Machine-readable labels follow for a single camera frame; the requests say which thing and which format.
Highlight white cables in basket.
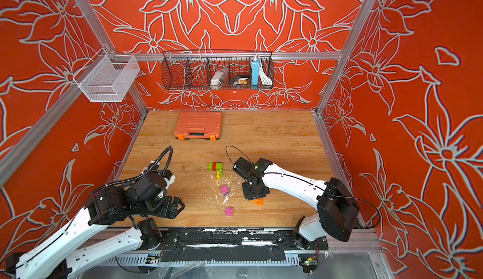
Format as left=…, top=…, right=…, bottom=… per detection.
left=259, top=65, right=273, bottom=89

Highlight clear plastic bag in basket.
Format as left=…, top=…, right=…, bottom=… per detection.
left=210, top=69, right=229, bottom=90

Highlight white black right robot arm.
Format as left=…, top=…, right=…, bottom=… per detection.
left=233, top=157, right=370, bottom=250

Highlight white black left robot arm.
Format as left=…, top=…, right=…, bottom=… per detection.
left=4, top=147, right=185, bottom=278

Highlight orange plastic tool case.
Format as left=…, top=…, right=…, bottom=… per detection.
left=174, top=111, right=223, bottom=141

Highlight long green lego brick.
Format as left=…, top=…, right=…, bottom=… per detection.
left=217, top=163, right=224, bottom=176

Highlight black wire wall basket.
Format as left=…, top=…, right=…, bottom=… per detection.
left=161, top=50, right=275, bottom=90

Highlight pink lego brick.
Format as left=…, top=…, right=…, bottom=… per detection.
left=220, top=185, right=230, bottom=196
left=225, top=207, right=233, bottom=216

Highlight white wire wall basket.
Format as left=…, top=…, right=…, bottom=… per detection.
left=75, top=55, right=140, bottom=103

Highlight long orange lego brick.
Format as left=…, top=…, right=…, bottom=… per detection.
left=252, top=198, right=264, bottom=206

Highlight black small item in basket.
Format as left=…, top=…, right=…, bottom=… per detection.
left=229, top=75, right=251, bottom=86

